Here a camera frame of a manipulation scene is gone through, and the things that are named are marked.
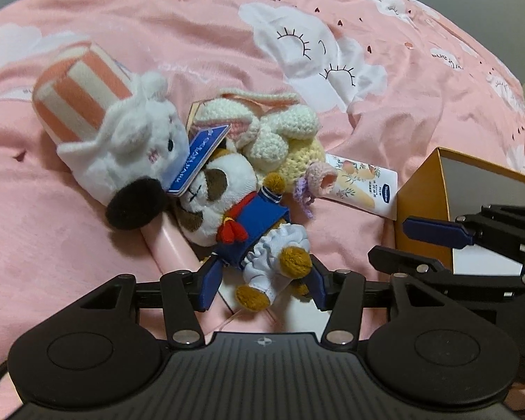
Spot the calico plush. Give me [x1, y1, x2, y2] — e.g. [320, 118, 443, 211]
[175, 148, 313, 313]

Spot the white board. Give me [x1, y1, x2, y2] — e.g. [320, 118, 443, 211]
[219, 289, 330, 334]

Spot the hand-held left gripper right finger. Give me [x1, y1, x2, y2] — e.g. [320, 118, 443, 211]
[310, 254, 450, 349]

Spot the pink printed blanket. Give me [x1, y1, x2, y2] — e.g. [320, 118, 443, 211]
[0, 0, 525, 420]

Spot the cream crocheted bunny doll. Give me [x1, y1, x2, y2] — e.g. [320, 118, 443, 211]
[188, 88, 337, 218]

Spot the pink plastic clip stand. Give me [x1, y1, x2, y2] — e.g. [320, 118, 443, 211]
[141, 221, 246, 333]

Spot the white plush with striped hat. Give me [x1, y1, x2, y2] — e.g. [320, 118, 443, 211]
[31, 40, 191, 232]

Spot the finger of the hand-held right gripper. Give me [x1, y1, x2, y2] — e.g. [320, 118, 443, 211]
[402, 204, 525, 251]
[367, 245, 525, 293]

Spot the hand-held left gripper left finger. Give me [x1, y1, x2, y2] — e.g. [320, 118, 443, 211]
[72, 256, 224, 350]

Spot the orange cardboard box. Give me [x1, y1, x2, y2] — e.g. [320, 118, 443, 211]
[394, 146, 525, 277]

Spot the white hand cream tube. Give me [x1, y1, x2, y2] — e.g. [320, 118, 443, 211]
[321, 153, 399, 220]

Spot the blue paper hang tag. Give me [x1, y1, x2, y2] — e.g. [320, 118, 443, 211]
[166, 123, 232, 197]

